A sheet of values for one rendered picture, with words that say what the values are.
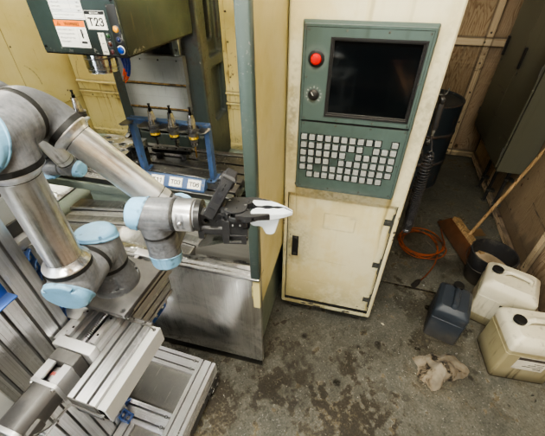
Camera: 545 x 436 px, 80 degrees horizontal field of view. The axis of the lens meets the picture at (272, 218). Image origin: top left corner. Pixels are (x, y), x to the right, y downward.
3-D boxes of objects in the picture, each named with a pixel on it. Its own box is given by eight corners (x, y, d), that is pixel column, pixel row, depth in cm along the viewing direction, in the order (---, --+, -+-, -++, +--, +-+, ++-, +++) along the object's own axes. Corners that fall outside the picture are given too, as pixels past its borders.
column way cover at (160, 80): (194, 135, 232) (182, 57, 200) (135, 128, 241) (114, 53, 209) (196, 132, 236) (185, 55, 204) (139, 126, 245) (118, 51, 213)
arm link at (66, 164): (15, 72, 110) (93, 165, 152) (-12, 70, 112) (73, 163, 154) (-6, 94, 105) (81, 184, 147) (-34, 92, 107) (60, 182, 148)
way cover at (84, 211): (195, 270, 168) (189, 247, 158) (50, 241, 185) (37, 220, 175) (216, 234, 191) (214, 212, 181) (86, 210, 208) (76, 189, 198)
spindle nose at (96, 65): (125, 67, 178) (118, 42, 171) (113, 74, 166) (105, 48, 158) (96, 67, 179) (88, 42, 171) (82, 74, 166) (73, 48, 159)
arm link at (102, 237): (133, 247, 107) (121, 215, 98) (116, 278, 96) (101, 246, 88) (98, 246, 107) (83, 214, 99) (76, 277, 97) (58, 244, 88)
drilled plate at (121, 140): (127, 162, 193) (125, 154, 190) (86, 156, 199) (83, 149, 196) (148, 145, 211) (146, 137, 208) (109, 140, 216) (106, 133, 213)
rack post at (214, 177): (214, 183, 181) (208, 134, 163) (206, 182, 182) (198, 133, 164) (221, 175, 189) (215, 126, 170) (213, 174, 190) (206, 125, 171)
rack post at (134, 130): (144, 174, 190) (131, 125, 171) (137, 173, 191) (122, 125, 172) (153, 166, 197) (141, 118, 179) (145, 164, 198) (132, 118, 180)
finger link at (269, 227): (291, 230, 73) (251, 229, 73) (292, 208, 70) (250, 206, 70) (291, 238, 70) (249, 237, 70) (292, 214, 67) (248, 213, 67)
